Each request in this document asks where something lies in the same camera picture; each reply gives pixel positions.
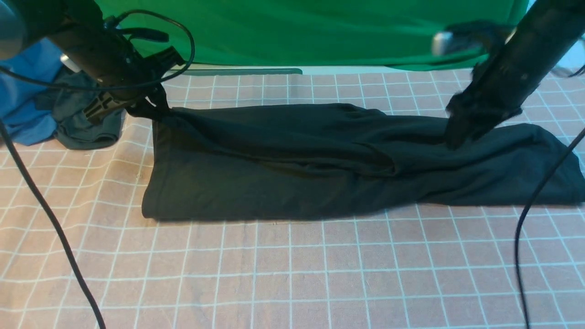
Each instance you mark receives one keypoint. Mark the dark green flat strip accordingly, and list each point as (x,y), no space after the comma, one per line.
(239,72)

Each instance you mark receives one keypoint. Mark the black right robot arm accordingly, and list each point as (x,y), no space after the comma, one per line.
(518,60)

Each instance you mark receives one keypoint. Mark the pink grid tablecloth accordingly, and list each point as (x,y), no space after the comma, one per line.
(419,267)

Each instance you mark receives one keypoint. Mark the dark crumpled garment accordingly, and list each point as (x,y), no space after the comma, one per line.
(74,131)

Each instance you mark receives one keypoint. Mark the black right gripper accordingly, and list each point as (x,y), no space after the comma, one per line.
(494,94)

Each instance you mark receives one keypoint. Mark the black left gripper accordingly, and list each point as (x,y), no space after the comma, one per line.
(138,88)

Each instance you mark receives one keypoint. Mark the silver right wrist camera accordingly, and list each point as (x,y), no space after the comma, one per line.
(471,35)

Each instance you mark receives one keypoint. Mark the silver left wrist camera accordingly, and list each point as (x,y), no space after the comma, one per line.
(70,64)

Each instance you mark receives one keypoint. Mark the blue crumpled garment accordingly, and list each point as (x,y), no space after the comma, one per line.
(24,123)

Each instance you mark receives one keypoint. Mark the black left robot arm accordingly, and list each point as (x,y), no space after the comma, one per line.
(78,28)

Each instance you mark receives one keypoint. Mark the dark gray long-sleeve shirt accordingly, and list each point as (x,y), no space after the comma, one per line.
(317,161)

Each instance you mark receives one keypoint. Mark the green backdrop cloth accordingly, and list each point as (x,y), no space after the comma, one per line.
(395,33)

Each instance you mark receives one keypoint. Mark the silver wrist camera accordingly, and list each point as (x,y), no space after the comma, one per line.
(70,64)
(471,35)

